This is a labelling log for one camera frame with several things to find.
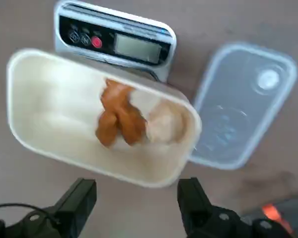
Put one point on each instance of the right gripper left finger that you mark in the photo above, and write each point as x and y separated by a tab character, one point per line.
74	205

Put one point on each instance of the brown fried chicken toy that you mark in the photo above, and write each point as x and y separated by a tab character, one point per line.
119	116

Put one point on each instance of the clear plastic container lid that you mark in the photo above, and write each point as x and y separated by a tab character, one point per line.
238	104

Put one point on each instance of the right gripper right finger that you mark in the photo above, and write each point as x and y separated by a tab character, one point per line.
196	205

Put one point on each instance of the cream rectangular container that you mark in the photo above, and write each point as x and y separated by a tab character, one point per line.
52	111

